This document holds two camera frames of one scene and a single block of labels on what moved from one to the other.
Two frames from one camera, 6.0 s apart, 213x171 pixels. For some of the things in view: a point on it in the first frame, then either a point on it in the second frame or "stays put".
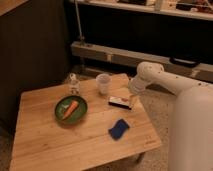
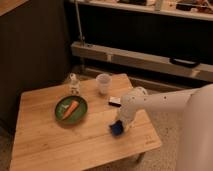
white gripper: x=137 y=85 to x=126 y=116
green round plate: x=62 y=105 stays put
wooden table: x=80 y=125 stays put
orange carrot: x=70 y=109 stays put
